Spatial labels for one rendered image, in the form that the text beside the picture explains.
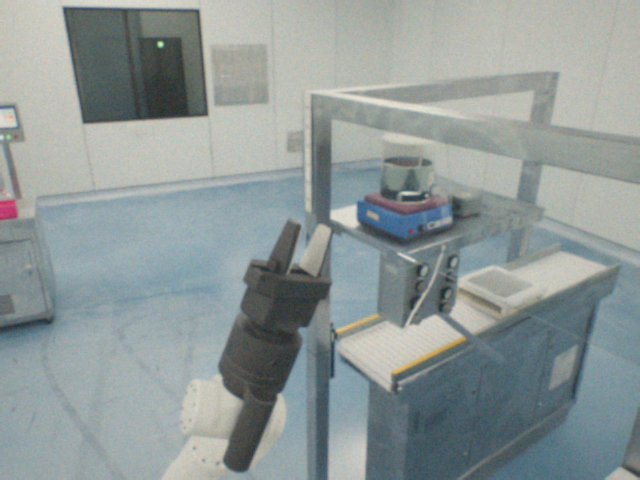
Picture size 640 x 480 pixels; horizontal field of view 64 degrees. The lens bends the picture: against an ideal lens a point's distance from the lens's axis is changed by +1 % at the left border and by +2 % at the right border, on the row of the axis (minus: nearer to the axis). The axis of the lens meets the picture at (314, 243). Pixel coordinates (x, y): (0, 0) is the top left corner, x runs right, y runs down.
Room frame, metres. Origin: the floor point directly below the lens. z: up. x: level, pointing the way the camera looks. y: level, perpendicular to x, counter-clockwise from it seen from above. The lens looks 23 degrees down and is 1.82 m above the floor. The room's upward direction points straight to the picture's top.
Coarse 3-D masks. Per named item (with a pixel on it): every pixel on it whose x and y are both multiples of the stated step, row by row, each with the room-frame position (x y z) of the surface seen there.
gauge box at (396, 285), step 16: (384, 256) 1.27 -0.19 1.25; (384, 272) 1.27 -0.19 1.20; (400, 272) 1.22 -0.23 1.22; (416, 272) 1.22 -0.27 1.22; (432, 272) 1.26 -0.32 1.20; (384, 288) 1.26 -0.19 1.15; (400, 288) 1.21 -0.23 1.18; (432, 288) 1.26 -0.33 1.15; (384, 304) 1.26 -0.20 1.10; (400, 304) 1.21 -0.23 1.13; (432, 304) 1.27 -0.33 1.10; (448, 304) 1.31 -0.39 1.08; (400, 320) 1.21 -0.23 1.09
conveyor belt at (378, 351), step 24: (456, 312) 1.65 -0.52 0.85; (480, 312) 1.65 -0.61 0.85; (360, 336) 1.49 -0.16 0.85; (384, 336) 1.49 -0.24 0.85; (408, 336) 1.49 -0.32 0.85; (432, 336) 1.49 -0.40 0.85; (456, 336) 1.49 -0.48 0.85; (360, 360) 1.36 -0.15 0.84; (384, 360) 1.35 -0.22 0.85; (408, 360) 1.35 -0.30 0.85; (384, 384) 1.26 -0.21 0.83
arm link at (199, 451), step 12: (276, 408) 0.51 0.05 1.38; (276, 420) 0.50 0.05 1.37; (276, 432) 0.50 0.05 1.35; (192, 444) 0.52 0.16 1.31; (204, 444) 0.53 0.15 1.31; (216, 444) 0.53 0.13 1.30; (264, 444) 0.50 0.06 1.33; (192, 456) 0.51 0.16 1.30; (204, 456) 0.51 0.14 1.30; (216, 456) 0.52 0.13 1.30; (192, 468) 0.51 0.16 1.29; (204, 468) 0.50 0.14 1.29; (216, 468) 0.50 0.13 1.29
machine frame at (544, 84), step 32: (352, 96) 1.36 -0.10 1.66; (384, 96) 1.57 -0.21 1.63; (416, 96) 1.65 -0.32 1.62; (448, 96) 1.73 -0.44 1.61; (480, 96) 1.83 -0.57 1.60; (544, 96) 2.07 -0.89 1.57; (544, 128) 0.90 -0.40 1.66; (320, 320) 1.43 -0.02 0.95; (320, 352) 1.43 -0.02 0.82; (320, 384) 1.43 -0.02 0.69; (320, 416) 1.44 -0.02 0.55; (320, 448) 1.44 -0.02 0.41
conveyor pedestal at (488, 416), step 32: (512, 352) 1.68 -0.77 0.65; (544, 352) 1.82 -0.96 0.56; (576, 352) 1.99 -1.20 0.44; (448, 384) 1.46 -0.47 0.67; (480, 384) 1.58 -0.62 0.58; (512, 384) 1.70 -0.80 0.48; (544, 384) 1.85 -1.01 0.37; (576, 384) 2.02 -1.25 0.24; (384, 416) 1.43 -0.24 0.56; (416, 416) 1.37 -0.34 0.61; (448, 416) 1.48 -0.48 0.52; (480, 416) 1.59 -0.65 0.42; (512, 416) 1.73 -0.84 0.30; (544, 416) 1.89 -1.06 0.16; (384, 448) 1.42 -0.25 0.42; (416, 448) 1.39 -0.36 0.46; (448, 448) 1.49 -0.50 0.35; (480, 448) 1.61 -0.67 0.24; (512, 448) 1.78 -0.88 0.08
